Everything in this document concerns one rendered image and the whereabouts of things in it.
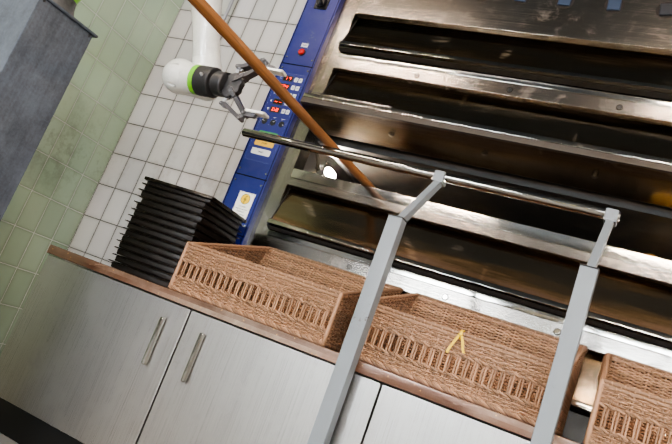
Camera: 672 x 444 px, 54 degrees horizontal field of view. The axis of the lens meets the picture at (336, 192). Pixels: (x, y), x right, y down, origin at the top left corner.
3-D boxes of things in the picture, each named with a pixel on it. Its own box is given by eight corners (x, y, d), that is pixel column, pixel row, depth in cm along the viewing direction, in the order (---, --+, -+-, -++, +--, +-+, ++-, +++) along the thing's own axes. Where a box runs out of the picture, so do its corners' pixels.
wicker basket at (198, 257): (240, 316, 242) (268, 246, 249) (379, 368, 217) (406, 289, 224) (163, 286, 200) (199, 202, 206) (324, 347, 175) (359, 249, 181)
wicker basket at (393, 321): (388, 372, 216) (415, 291, 222) (565, 439, 192) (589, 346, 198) (336, 352, 174) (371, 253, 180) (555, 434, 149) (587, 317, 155)
